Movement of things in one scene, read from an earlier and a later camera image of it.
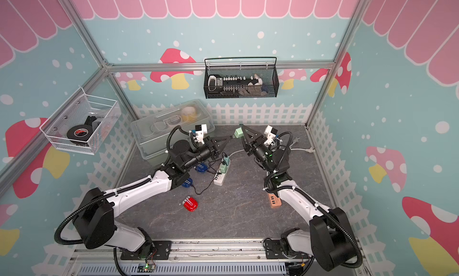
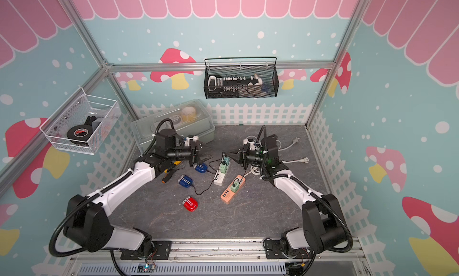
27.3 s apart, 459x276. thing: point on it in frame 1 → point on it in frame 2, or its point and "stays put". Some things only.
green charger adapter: (238, 132) → (235, 189)
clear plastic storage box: (150, 132) stays put
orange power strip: (275, 202) → (227, 194)
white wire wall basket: (85, 124) stays put
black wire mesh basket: (237, 82) stays put
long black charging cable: (215, 140) → (245, 170)
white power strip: (220, 177) stays put
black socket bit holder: (236, 85) stays put
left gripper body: (207, 150) → (184, 153)
